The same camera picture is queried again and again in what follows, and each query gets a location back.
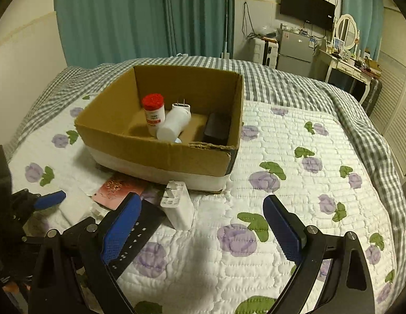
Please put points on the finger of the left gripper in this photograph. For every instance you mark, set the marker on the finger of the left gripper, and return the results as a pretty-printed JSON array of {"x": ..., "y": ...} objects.
[{"x": 49, "y": 200}]

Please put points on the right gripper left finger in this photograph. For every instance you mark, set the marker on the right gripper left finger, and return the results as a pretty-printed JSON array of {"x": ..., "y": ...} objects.
[{"x": 88, "y": 245}]

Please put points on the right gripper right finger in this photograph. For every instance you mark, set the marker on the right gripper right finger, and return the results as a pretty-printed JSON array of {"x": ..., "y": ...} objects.
[{"x": 347, "y": 287}]

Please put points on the pink floral card box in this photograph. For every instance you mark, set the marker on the pink floral card box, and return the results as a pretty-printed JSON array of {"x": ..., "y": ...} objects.
[{"x": 112, "y": 193}]

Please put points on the black remote control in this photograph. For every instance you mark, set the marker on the black remote control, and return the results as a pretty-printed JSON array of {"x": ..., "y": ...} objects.
[{"x": 149, "y": 220}]

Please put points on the white power charger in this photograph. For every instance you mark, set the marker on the white power charger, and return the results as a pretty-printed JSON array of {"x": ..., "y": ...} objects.
[{"x": 178, "y": 206}]

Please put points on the white paper on quilt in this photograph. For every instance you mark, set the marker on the white paper on quilt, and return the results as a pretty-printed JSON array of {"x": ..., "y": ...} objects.
[{"x": 77, "y": 206}]

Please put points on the white floral quilt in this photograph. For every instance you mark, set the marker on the white floral quilt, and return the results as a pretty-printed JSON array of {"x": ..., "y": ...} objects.
[{"x": 229, "y": 261}]

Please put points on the red cap white bottle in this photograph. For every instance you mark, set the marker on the red cap white bottle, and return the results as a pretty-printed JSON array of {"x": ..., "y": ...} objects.
[{"x": 154, "y": 109}]

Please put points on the brown cardboard box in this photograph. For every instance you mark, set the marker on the brown cardboard box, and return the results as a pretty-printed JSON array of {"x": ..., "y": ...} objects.
[{"x": 114, "y": 129}]

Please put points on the white plastic bottle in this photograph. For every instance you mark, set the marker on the white plastic bottle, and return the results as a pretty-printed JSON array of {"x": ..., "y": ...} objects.
[{"x": 175, "y": 122}]

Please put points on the white plug adapter in box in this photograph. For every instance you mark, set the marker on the white plug adapter in box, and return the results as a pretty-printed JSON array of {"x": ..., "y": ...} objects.
[{"x": 179, "y": 105}]

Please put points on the white louvred wardrobe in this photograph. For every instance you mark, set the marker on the white louvred wardrobe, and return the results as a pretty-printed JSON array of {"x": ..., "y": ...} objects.
[{"x": 389, "y": 113}]

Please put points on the black case in box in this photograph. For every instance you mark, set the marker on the black case in box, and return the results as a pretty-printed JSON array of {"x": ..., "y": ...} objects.
[{"x": 217, "y": 128}]

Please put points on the teal curtain left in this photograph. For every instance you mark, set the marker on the teal curtain left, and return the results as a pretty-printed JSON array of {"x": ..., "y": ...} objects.
[{"x": 93, "y": 32}]

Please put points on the teal curtain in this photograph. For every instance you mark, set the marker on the teal curtain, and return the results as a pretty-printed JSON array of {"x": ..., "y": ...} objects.
[
  {"x": 93, "y": 32},
  {"x": 368, "y": 15}
]

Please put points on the white dressing table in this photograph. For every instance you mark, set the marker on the white dressing table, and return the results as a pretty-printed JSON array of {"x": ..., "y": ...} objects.
[{"x": 324, "y": 64}]

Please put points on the grey checked bed sheet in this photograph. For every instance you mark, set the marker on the grey checked bed sheet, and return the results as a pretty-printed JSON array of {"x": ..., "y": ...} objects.
[{"x": 280, "y": 90}]

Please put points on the white mop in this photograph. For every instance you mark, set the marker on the white mop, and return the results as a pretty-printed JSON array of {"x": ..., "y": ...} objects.
[{"x": 225, "y": 49}]

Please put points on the silver mini fridge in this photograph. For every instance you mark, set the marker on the silver mini fridge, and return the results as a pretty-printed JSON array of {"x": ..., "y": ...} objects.
[{"x": 295, "y": 54}]

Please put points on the white suitcase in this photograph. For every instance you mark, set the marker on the white suitcase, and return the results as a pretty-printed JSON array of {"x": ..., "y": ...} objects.
[{"x": 264, "y": 51}]

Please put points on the oval white mirror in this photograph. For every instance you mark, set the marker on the oval white mirror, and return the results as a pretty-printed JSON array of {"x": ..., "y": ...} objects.
[{"x": 346, "y": 30}]

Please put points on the teal curtain right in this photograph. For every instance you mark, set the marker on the teal curtain right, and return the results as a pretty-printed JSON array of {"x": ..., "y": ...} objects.
[{"x": 368, "y": 15}]

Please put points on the black wall television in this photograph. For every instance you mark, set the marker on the black wall television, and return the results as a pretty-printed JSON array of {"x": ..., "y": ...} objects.
[{"x": 320, "y": 13}]

